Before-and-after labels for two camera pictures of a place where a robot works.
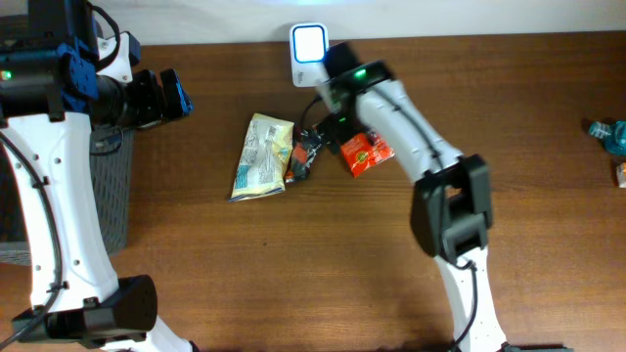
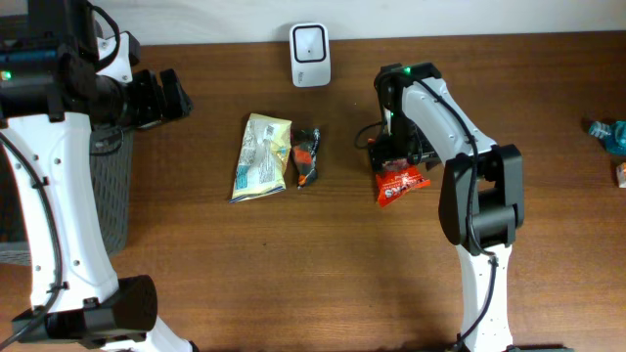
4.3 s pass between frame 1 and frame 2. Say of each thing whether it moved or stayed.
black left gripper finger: stayed
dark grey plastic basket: stayed
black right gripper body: moved
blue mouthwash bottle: stayed
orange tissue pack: stayed
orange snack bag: moved
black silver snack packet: moved
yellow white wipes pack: stayed
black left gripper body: stayed
